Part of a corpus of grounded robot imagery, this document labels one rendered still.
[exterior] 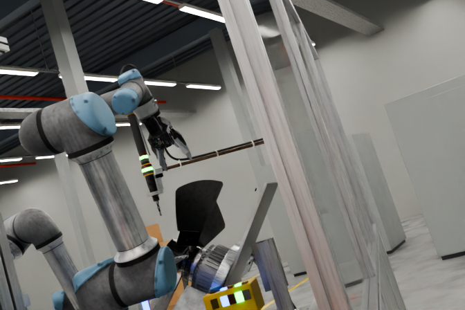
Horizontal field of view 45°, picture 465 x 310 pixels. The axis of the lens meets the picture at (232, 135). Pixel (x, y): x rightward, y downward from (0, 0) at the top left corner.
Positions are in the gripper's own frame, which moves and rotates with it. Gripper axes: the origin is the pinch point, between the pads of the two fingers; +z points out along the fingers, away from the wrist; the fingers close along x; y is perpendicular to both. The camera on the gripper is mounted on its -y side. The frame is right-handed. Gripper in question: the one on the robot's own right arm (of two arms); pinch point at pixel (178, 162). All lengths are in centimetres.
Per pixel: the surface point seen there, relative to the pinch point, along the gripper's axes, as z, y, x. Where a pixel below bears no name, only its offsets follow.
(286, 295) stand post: 70, -6, 10
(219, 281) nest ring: 50, -1, -9
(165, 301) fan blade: 52, -7, -33
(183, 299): 50, 1, -24
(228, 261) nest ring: 46.5, -6.2, -3.0
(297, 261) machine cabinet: 471, -643, -60
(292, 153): -30, 105, 41
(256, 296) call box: 38, 34, 9
